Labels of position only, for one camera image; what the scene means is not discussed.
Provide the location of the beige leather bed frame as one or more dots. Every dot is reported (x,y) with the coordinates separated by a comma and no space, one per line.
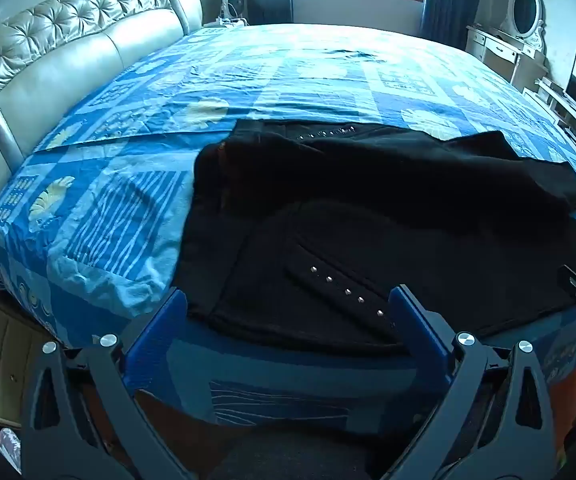
(68,60)

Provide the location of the white dressing table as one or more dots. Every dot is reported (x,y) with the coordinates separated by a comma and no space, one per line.
(498,52)

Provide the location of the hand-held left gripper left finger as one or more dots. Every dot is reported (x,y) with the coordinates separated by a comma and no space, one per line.
(159,329)

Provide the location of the blue patterned bedsheet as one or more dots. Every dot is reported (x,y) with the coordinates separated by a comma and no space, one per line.
(318,80)

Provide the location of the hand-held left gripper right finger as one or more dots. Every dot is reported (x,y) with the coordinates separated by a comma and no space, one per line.
(418,325)

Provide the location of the white television stand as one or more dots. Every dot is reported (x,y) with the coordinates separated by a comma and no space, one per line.
(568,112)

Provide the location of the black pants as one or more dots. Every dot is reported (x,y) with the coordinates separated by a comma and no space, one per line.
(368,210)

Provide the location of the oval dressing mirror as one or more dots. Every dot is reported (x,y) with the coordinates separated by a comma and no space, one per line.
(524,10)

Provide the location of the white fan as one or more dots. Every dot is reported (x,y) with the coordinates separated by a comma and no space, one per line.
(231,4)

